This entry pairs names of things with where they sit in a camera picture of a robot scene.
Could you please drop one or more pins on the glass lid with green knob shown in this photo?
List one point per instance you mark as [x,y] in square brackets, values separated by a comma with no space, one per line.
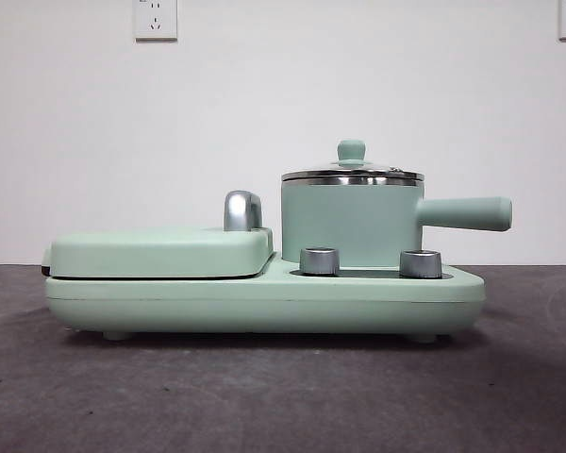
[352,151]

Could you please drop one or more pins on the silver control knob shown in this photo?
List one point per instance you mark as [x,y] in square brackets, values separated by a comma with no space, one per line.
[318,260]
[420,263]

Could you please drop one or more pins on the mint green breakfast machine base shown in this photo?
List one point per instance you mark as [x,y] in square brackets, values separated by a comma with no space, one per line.
[264,302]

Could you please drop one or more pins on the mint green griddle cover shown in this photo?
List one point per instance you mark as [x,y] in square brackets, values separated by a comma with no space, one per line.
[160,250]

